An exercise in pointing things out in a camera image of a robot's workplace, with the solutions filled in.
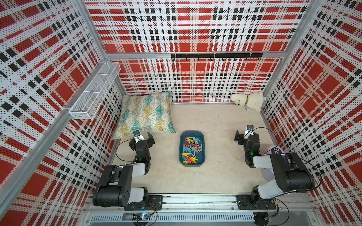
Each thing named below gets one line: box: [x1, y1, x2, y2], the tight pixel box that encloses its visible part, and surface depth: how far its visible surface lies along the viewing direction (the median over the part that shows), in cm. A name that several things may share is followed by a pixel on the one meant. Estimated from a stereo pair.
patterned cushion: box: [112, 90, 177, 140], surface depth 95 cm
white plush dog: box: [230, 90, 264, 113], surface depth 117 cm
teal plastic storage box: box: [178, 130, 206, 168], surface depth 94 cm
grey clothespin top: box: [189, 145, 201, 154], surface depth 95 cm
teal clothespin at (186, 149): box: [182, 145, 191, 153], surface depth 95 cm
